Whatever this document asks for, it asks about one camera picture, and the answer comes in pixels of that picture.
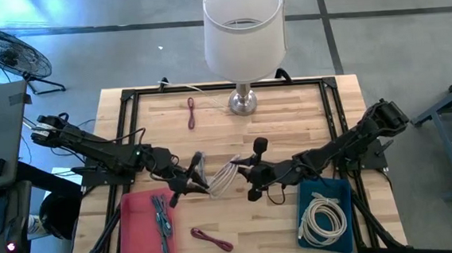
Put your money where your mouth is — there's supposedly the beige cable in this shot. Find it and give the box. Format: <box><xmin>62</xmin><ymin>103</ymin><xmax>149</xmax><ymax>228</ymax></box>
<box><xmin>296</xmin><ymin>196</ymin><xmax>350</xmax><ymax>251</ymax></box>
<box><xmin>300</xmin><ymin>189</ymin><xmax>344</xmax><ymax>234</ymax></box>
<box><xmin>205</xmin><ymin>154</ymin><xmax>245</xmax><ymax>200</ymax></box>

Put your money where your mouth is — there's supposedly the red plastic tray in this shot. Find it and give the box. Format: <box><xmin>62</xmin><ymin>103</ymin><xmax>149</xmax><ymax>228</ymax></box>
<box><xmin>114</xmin><ymin>187</ymin><xmax>181</xmax><ymax>253</ymax></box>

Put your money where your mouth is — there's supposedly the black device with pink light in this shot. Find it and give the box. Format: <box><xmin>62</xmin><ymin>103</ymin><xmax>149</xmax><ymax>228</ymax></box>
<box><xmin>2</xmin><ymin>215</ymin><xmax>29</xmax><ymax>253</ymax></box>

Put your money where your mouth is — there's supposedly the blue metal table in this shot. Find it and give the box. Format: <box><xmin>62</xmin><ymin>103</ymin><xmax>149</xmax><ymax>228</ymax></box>
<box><xmin>407</xmin><ymin>68</ymin><xmax>452</xmax><ymax>205</ymax></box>

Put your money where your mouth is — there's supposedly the teal braided cable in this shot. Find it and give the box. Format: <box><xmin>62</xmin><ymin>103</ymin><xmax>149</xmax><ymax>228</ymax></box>
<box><xmin>150</xmin><ymin>193</ymin><xmax>172</xmax><ymax>253</ymax></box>
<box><xmin>157</xmin><ymin>193</ymin><xmax>176</xmax><ymax>239</ymax></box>

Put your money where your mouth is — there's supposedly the black tape strip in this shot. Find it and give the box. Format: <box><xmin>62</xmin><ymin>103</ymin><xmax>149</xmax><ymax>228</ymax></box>
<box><xmin>7</xmin><ymin>91</ymin><xmax>33</xmax><ymax>107</ymax></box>

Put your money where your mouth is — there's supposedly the black cable loop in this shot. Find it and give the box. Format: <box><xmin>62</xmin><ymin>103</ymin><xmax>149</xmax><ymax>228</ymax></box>
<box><xmin>273</xmin><ymin>66</ymin><xmax>294</xmax><ymax>85</ymax></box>

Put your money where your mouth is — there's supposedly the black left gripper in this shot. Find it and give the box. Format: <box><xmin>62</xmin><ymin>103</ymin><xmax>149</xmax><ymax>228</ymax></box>
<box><xmin>150</xmin><ymin>146</ymin><xmax>212</xmax><ymax>209</ymax></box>

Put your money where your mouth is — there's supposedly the black round bin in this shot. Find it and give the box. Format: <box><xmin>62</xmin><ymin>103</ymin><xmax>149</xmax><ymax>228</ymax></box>
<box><xmin>37</xmin><ymin>189</ymin><xmax>86</xmax><ymax>243</ymax></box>

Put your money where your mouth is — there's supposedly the dark and white zigzag cable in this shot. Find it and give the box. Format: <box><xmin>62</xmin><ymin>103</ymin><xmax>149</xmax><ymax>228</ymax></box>
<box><xmin>150</xmin><ymin>193</ymin><xmax>175</xmax><ymax>244</ymax></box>

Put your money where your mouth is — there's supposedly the silver lamp with white shade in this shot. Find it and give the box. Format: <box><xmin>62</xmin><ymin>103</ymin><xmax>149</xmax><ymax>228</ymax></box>
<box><xmin>200</xmin><ymin>0</ymin><xmax>295</xmax><ymax>119</ymax></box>

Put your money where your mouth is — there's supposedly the black floor fan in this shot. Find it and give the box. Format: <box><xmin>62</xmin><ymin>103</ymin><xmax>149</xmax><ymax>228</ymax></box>
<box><xmin>0</xmin><ymin>19</ymin><xmax>68</xmax><ymax>99</ymax></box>

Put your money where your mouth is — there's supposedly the grey striped braided cable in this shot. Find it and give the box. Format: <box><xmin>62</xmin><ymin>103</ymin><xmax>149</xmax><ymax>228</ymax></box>
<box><xmin>193</xmin><ymin>150</ymin><xmax>212</xmax><ymax>188</ymax></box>

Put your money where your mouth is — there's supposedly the maroon braided cable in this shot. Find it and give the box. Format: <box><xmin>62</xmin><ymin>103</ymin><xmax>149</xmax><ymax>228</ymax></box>
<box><xmin>189</xmin><ymin>224</ymin><xmax>236</xmax><ymax>253</ymax></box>
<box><xmin>185</xmin><ymin>96</ymin><xmax>198</xmax><ymax>131</ymax></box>

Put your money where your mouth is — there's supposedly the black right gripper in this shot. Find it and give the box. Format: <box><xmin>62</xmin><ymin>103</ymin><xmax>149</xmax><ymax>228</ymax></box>
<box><xmin>228</xmin><ymin>134</ymin><xmax>296</xmax><ymax>204</ymax></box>

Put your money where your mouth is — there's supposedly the white sneaker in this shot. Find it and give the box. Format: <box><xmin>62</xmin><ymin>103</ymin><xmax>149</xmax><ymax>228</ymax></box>
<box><xmin>25</xmin><ymin>212</ymin><xmax>50</xmax><ymax>240</ymax></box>

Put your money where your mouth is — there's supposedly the white lamp cord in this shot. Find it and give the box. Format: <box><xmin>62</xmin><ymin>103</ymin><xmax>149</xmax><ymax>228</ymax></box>
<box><xmin>158</xmin><ymin>76</ymin><xmax>232</xmax><ymax>117</ymax></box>

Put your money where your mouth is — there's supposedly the white paper sheet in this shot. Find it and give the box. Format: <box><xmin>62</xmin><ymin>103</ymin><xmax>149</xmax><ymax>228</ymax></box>
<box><xmin>50</xmin><ymin>165</ymin><xmax>84</xmax><ymax>188</ymax></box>

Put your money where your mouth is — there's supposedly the blue plastic tray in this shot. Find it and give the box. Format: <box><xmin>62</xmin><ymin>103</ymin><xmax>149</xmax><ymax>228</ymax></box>
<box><xmin>292</xmin><ymin>175</ymin><xmax>357</xmax><ymax>253</ymax></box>

